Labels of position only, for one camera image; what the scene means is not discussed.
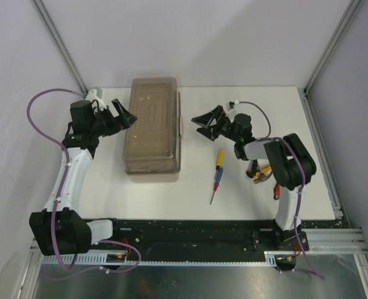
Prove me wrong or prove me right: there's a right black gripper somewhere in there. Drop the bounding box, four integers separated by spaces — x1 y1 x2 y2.
192 105 240 143

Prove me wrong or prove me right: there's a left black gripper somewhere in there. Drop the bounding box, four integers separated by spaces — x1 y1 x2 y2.
90 99 137 137

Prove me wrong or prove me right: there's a beige plastic tool box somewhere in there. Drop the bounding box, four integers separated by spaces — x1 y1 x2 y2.
123 77 182 182

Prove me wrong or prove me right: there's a black handled claw hammer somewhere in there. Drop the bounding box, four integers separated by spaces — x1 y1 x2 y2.
245 160 272 184

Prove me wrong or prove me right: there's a black rubber mallet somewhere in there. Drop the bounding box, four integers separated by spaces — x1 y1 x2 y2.
247 159 260 179

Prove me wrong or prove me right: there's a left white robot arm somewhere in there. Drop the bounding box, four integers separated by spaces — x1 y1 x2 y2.
29 99 137 256

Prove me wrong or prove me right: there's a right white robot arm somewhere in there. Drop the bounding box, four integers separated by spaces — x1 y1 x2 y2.
191 105 316 250

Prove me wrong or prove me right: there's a yellow black utility knife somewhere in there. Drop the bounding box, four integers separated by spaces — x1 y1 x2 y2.
246 164 271 178

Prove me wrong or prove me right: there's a red folding utility knife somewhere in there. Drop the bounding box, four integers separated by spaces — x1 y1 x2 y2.
273 183 281 200

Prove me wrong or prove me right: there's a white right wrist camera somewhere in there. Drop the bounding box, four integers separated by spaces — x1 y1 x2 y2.
227 100 240 111

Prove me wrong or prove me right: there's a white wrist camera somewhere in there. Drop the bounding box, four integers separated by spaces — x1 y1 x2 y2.
85 87 107 111
227 100 240 111

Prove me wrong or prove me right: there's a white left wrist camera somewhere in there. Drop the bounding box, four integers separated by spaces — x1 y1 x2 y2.
85 87 107 111

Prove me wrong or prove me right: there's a blue red handled screwdriver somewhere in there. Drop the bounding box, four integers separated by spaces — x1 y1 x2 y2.
209 167 224 205

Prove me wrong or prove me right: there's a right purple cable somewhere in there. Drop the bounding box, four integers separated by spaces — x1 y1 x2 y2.
235 100 326 280

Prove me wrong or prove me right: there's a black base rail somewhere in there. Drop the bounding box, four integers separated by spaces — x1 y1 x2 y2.
92 220 309 262

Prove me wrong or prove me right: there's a left aluminium frame post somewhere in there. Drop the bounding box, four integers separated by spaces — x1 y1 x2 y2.
31 0 88 93

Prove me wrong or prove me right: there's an aluminium frame post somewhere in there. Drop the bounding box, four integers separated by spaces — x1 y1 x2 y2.
303 0 364 95
31 0 88 93

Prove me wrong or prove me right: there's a white slotted cable duct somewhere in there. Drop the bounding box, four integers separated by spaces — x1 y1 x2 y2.
40 251 296 268

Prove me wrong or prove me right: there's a right aluminium frame post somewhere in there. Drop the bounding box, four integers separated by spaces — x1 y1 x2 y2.
303 0 364 95

